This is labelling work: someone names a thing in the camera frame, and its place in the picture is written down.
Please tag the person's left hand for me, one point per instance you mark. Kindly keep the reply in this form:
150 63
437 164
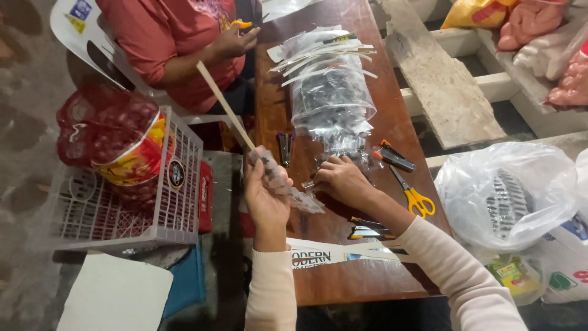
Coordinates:
266 207

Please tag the person's right hand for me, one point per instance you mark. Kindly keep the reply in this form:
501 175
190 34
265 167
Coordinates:
351 184

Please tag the small clear packet dark contents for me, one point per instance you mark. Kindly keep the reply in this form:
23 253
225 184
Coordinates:
303 200

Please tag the long tan cardboard strip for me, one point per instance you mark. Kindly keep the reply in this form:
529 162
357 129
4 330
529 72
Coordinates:
225 103

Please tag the black yellow stapler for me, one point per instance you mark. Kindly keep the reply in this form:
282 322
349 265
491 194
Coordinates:
365 222
370 233

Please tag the black orange stapler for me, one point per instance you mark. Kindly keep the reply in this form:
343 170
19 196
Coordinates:
394 157

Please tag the red plastic crate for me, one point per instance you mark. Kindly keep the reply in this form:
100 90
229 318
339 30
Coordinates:
205 197

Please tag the dark purple stapler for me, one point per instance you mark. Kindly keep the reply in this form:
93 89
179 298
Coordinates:
285 148

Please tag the printed white cardboard strip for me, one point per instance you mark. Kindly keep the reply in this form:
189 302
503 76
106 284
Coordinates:
330 256

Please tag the white plastic crate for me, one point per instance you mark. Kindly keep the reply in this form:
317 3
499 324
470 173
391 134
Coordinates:
181 197

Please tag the pile of clear filled packets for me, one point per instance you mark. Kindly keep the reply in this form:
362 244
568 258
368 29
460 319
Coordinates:
333 99

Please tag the blue plastic container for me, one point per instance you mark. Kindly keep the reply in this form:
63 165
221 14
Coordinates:
186 280

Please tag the bundle of white paper strips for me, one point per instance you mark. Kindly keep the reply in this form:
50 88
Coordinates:
324 57

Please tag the grey wooden plank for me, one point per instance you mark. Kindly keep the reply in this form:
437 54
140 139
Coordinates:
436 78

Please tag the black yellow utility knife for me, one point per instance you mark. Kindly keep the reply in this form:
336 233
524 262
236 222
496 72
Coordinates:
340 38

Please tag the white plastic bag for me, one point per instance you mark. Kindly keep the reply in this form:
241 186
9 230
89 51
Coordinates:
505 197

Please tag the red mesh bag yellow label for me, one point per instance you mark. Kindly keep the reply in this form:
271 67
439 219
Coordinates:
110 133

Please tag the white cardboard sheet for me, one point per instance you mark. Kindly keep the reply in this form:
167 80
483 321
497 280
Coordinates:
115 294

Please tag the green yellow packet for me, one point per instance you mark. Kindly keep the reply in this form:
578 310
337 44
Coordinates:
514 277

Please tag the clear plastic sheet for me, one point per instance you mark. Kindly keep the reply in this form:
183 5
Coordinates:
285 7

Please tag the yellow plastic bag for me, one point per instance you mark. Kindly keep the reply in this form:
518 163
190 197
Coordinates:
477 13

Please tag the white printed sack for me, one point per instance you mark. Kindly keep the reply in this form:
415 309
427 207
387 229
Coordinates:
567 262

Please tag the white translucent bag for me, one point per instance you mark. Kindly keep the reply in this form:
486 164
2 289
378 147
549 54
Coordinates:
546 55

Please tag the pink filled bag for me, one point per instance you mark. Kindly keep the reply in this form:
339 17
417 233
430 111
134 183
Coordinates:
528 23
572 82

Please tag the white plastic chair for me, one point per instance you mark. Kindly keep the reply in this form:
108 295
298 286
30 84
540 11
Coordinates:
87 41

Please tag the white wooden frame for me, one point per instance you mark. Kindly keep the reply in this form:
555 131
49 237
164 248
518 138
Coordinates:
500 87

